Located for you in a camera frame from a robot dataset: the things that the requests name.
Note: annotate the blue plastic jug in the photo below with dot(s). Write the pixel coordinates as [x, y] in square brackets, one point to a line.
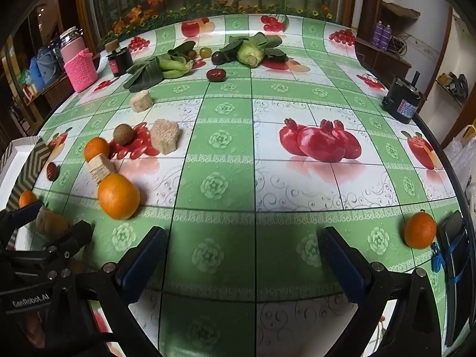
[35, 73]

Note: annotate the large orange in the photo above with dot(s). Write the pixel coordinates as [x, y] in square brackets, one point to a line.
[119, 196]

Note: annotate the dark purple plum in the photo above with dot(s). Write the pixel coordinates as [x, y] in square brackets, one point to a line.
[217, 58]

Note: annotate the wooden wall shelf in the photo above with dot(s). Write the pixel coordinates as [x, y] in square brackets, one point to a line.
[386, 55]

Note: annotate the tan cake cube near oranges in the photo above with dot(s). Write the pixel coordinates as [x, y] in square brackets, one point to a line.
[99, 169]

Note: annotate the white tray with chevron rim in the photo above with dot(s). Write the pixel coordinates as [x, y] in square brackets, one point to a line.
[33, 156]

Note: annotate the brown kiwi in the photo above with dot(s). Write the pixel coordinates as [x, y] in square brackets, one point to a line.
[123, 134]

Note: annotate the large tan cake cube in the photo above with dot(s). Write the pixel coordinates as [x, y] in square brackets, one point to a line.
[165, 136]

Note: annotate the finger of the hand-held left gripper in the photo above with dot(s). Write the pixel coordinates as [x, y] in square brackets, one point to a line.
[22, 214]
[72, 236]

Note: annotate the small brown fruit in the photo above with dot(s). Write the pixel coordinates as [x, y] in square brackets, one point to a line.
[191, 54]

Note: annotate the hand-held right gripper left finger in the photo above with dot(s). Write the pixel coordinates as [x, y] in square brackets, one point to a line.
[143, 264]

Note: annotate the purple bottle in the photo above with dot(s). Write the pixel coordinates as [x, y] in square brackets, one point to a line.
[378, 34]
[387, 37]

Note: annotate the brown cork block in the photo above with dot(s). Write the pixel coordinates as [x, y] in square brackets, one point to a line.
[111, 45]

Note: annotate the black phone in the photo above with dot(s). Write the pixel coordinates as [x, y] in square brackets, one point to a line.
[452, 230]

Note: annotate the pink bottle with knit sleeve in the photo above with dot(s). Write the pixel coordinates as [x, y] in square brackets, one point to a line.
[78, 70]

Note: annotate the small orange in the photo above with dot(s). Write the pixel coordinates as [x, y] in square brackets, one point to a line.
[27, 198]
[96, 149]
[420, 229]

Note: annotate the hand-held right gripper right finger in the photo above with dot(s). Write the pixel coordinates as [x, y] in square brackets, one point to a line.
[344, 264]

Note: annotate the white plastic bag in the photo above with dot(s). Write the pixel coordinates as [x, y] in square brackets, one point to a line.
[461, 156]

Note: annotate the dark jar with red label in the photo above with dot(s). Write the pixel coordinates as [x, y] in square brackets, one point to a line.
[119, 62]

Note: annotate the pale cake cube far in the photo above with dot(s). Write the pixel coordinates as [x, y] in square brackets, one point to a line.
[141, 101]

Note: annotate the dark shoe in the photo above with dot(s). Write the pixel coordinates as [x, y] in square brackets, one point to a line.
[458, 83]

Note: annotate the wooden cabinet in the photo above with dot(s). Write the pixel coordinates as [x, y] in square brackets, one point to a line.
[22, 44]

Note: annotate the green fruit print tablecloth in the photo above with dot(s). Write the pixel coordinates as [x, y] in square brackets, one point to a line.
[230, 148]

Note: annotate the green bok choy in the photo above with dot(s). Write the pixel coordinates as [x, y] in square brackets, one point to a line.
[250, 52]
[171, 67]

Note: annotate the small green fruit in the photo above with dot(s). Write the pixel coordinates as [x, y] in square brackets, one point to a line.
[205, 51]

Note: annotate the black electric motor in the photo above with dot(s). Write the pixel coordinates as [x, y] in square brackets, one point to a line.
[403, 98]

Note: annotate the grey blue kettle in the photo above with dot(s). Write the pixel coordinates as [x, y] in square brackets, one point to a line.
[48, 65]

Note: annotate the dark red date centre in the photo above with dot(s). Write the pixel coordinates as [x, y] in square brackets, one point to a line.
[216, 75]

